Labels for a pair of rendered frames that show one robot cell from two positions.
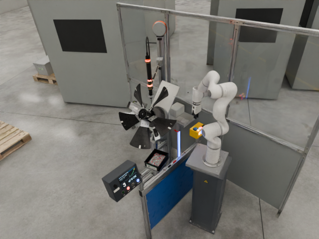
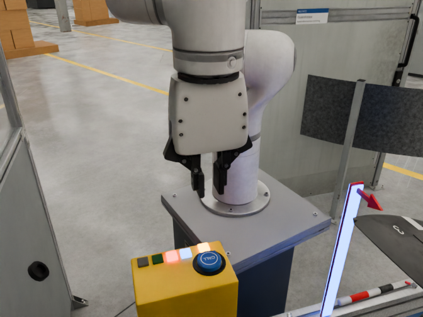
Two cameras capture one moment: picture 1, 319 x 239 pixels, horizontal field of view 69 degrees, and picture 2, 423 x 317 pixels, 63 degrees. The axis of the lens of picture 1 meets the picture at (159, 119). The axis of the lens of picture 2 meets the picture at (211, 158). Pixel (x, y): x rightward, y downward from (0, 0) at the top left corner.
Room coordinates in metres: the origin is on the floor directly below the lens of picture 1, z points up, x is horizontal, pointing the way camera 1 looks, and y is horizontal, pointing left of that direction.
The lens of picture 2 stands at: (2.23, -0.17, 1.50)
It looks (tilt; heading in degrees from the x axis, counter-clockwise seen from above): 28 degrees down; 208
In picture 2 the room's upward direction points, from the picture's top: straight up
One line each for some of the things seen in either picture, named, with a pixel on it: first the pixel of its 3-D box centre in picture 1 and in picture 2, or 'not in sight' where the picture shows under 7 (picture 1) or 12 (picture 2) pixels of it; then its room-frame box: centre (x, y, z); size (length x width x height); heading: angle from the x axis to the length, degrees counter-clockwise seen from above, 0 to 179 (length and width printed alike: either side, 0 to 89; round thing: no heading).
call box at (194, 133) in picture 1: (197, 131); (184, 290); (1.89, -0.39, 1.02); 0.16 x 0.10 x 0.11; 134
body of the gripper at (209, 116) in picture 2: (196, 106); (208, 108); (1.86, -0.36, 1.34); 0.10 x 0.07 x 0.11; 134
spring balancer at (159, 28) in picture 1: (159, 28); not in sight; (2.65, -0.07, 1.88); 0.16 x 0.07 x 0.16; 79
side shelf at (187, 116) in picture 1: (178, 116); not in sight; (2.41, -0.25, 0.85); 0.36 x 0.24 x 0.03; 44
